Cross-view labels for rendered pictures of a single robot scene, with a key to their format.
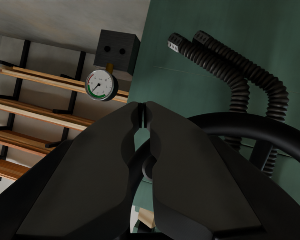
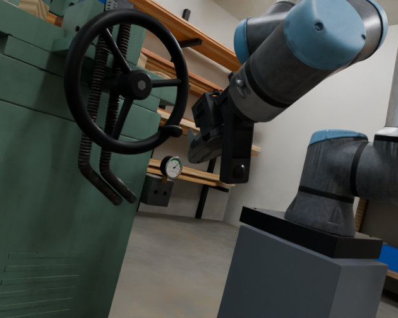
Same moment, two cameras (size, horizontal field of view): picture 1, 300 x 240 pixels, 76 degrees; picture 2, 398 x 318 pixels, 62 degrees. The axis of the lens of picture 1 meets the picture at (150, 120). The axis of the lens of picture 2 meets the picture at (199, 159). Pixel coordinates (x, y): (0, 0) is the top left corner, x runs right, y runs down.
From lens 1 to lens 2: 0.56 m
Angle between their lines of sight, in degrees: 33
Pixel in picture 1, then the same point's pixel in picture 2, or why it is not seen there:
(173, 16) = (115, 221)
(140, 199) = not seen: hidden behind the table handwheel
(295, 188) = (26, 79)
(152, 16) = (129, 220)
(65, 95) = (160, 151)
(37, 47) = (188, 211)
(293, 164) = (28, 101)
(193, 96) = not seen: hidden behind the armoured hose
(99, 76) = (173, 173)
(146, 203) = not seen: hidden behind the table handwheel
